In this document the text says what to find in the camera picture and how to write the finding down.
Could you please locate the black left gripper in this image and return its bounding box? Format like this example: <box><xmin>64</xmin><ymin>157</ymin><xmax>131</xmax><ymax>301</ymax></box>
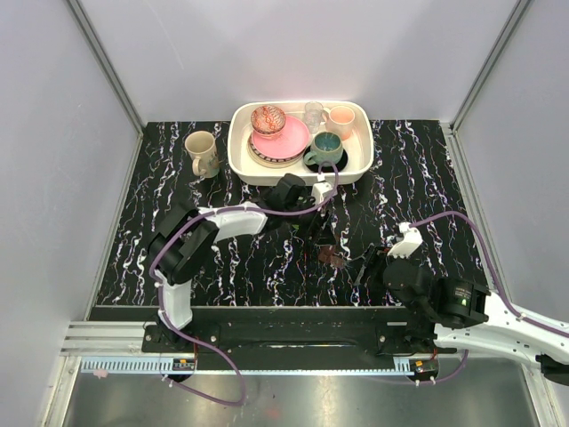
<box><xmin>283</xmin><ymin>194</ymin><xmax>336</xmax><ymax>246</ymax></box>

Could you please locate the brown pill organizer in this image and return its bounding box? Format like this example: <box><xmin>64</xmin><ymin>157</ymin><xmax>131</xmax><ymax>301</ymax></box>
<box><xmin>317</xmin><ymin>246</ymin><xmax>347</xmax><ymax>269</ymax></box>

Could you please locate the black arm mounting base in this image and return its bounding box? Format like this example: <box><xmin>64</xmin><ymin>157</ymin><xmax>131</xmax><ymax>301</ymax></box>
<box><xmin>140</xmin><ymin>304</ymin><xmax>459</xmax><ymax>359</ymax></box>

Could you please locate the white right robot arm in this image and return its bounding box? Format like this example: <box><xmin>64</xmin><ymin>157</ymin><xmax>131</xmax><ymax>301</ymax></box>
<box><xmin>353</xmin><ymin>246</ymin><xmax>568</xmax><ymax>385</ymax></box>

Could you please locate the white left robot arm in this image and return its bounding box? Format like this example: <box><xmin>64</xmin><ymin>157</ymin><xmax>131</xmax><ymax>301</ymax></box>
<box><xmin>148</xmin><ymin>173</ymin><xmax>340</xmax><ymax>352</ymax></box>

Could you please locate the black saucer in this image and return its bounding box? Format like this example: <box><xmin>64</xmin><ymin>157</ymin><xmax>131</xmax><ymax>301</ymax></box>
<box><xmin>306</xmin><ymin>150</ymin><xmax>349</xmax><ymax>173</ymax></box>

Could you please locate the striped rim plate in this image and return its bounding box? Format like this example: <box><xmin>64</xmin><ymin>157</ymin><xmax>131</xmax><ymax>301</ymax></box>
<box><xmin>247</xmin><ymin>135</ymin><xmax>302</xmax><ymax>169</ymax></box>

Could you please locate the teal green mug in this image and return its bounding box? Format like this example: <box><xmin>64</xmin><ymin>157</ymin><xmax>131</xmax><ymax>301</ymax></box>
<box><xmin>303</xmin><ymin>132</ymin><xmax>344</xmax><ymax>165</ymax></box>

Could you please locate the white rectangular basin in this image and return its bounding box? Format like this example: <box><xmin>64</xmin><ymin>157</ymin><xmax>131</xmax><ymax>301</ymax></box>
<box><xmin>227</xmin><ymin>100</ymin><xmax>374</xmax><ymax>186</ymax></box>

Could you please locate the pink plate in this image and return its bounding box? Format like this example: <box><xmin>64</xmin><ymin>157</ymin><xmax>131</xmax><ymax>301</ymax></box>
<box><xmin>252</xmin><ymin>116</ymin><xmax>310</xmax><ymax>159</ymax></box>

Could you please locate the peach pink mug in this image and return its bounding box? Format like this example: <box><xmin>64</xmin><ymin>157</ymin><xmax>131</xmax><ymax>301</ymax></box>
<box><xmin>325</xmin><ymin>106</ymin><xmax>356</xmax><ymax>141</ymax></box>

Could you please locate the clear glass cup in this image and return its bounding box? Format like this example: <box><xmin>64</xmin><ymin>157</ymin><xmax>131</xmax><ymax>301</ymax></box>
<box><xmin>303</xmin><ymin>101</ymin><xmax>330</xmax><ymax>134</ymax></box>

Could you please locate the right orange power connector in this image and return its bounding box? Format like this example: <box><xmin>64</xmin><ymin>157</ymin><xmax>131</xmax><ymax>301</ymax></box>
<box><xmin>412</xmin><ymin>359</ymin><xmax>439</xmax><ymax>375</ymax></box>

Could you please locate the red patterned glass bowl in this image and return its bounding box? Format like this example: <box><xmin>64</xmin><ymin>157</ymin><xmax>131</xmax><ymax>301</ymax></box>
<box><xmin>250</xmin><ymin>104</ymin><xmax>287</xmax><ymax>138</ymax></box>

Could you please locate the beige floral mug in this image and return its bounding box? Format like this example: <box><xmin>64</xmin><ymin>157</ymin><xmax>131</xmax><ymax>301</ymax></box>
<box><xmin>184</xmin><ymin>131</ymin><xmax>220</xmax><ymax>179</ymax></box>

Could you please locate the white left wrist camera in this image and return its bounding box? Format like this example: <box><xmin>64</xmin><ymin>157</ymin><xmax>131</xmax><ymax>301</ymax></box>
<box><xmin>311</xmin><ymin>174</ymin><xmax>336</xmax><ymax>205</ymax></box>

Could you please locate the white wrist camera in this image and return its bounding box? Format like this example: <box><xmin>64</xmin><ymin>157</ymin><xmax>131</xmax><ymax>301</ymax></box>
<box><xmin>311</xmin><ymin>174</ymin><xmax>336</xmax><ymax>205</ymax></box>
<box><xmin>388</xmin><ymin>222</ymin><xmax>423</xmax><ymax>259</ymax></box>

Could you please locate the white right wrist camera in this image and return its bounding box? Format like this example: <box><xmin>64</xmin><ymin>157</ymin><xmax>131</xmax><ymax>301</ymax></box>
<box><xmin>388</xmin><ymin>222</ymin><xmax>423</xmax><ymax>259</ymax></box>

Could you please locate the white slotted cable duct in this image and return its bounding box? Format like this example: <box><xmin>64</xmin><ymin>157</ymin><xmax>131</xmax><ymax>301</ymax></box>
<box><xmin>80</xmin><ymin>356</ymin><xmax>414</xmax><ymax>376</ymax></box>

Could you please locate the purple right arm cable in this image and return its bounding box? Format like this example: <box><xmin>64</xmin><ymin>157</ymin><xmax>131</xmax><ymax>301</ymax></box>
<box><xmin>408</xmin><ymin>210</ymin><xmax>569</xmax><ymax>386</ymax></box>

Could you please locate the left aluminium frame post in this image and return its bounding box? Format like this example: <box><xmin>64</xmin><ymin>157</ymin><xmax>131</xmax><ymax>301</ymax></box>
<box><xmin>63</xmin><ymin>0</ymin><xmax>145</xmax><ymax>135</ymax></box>

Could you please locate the aluminium frame post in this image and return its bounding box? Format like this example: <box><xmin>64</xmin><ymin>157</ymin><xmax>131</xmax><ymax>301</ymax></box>
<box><xmin>448</xmin><ymin>0</ymin><xmax>533</xmax><ymax>134</ymax></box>
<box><xmin>63</xmin><ymin>0</ymin><xmax>145</xmax><ymax>135</ymax></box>

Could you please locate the right aluminium frame post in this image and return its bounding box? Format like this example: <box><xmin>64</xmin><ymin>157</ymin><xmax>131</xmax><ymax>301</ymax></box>
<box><xmin>448</xmin><ymin>0</ymin><xmax>533</xmax><ymax>134</ymax></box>

